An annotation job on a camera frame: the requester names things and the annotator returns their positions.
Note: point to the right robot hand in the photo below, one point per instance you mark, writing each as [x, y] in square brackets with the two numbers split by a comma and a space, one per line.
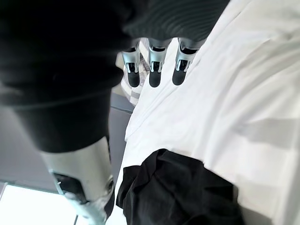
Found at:
[58, 70]

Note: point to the white bed sheet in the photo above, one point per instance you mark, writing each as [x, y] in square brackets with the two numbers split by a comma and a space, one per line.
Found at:
[211, 98]

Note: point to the black cloth garment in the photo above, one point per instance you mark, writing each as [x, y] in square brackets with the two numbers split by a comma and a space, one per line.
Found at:
[178, 192]

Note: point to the bright window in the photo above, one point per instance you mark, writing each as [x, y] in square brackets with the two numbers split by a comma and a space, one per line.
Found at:
[35, 206]

